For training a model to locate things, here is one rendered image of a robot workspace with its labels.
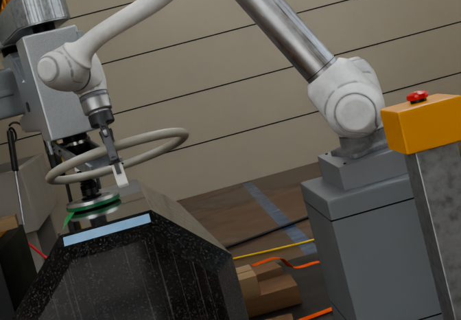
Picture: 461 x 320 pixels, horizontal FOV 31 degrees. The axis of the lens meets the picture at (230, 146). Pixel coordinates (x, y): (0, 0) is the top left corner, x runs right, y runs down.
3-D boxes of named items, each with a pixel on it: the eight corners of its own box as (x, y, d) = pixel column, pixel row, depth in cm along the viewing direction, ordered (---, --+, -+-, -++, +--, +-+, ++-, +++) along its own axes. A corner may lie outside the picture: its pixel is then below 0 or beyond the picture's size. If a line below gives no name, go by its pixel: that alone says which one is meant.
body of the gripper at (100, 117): (110, 106, 246) (119, 135, 244) (112, 111, 254) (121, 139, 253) (86, 114, 245) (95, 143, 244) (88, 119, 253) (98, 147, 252)
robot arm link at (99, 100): (109, 93, 255) (115, 111, 254) (81, 102, 254) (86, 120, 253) (106, 87, 246) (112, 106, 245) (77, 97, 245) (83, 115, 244)
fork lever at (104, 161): (45, 154, 351) (42, 143, 350) (88, 142, 358) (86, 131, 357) (83, 183, 288) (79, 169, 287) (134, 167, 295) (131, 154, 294)
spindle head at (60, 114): (39, 147, 352) (10, 46, 348) (88, 134, 360) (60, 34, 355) (53, 148, 319) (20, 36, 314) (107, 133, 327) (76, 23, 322)
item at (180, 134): (40, 195, 285) (38, 187, 285) (171, 155, 302) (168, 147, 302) (55, 168, 239) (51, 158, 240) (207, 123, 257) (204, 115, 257)
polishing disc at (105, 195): (58, 211, 327) (57, 209, 327) (79, 200, 347) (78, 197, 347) (107, 200, 322) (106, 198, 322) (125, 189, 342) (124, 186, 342)
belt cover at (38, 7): (-6, 62, 400) (-16, 28, 399) (44, 49, 409) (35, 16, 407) (18, 38, 311) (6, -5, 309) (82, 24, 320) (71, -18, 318)
